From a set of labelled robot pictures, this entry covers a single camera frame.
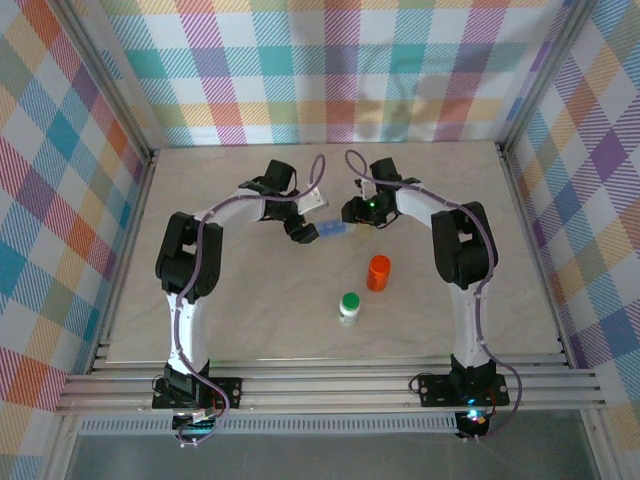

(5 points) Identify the white pill bottle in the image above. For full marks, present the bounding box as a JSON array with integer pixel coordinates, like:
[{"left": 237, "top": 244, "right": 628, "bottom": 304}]
[{"left": 338, "top": 299, "right": 362, "bottom": 327}]

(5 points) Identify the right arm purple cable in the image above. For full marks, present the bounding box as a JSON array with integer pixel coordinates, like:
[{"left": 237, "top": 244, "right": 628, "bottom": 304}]
[{"left": 344, "top": 149, "right": 524, "bottom": 444}]

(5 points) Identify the aluminium frame post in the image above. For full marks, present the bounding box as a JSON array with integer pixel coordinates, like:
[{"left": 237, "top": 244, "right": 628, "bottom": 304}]
[
  {"left": 496, "top": 0, "right": 599, "bottom": 151},
  {"left": 58, "top": 0, "right": 162, "bottom": 162}
]

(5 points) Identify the aluminium side rail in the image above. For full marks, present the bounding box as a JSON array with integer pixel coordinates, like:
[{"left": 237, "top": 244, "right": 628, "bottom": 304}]
[
  {"left": 88, "top": 149, "right": 160, "bottom": 375},
  {"left": 496, "top": 142, "right": 576, "bottom": 371}
]

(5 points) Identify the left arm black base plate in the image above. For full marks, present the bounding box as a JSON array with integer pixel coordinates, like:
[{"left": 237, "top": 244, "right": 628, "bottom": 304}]
[{"left": 151, "top": 375, "right": 245, "bottom": 412}]

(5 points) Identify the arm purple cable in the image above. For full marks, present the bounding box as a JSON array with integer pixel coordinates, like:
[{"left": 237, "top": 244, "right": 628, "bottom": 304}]
[
  {"left": 344, "top": 149, "right": 524, "bottom": 444},
  {"left": 172, "top": 153, "right": 327, "bottom": 449}
]

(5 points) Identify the slotted grey cable duct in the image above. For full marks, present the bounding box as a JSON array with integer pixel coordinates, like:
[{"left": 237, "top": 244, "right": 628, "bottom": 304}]
[{"left": 78, "top": 417, "right": 460, "bottom": 437}]

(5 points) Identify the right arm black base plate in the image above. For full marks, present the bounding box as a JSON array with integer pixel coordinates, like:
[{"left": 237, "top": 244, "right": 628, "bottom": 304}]
[{"left": 416, "top": 372, "right": 511, "bottom": 409}]

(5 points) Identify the aluminium mounting rail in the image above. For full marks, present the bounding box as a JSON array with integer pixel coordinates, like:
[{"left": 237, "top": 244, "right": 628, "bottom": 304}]
[{"left": 53, "top": 352, "right": 607, "bottom": 415}]

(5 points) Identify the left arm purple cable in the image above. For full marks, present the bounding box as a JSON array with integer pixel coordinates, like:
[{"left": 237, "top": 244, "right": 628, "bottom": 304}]
[{"left": 172, "top": 153, "right": 327, "bottom": 449}]

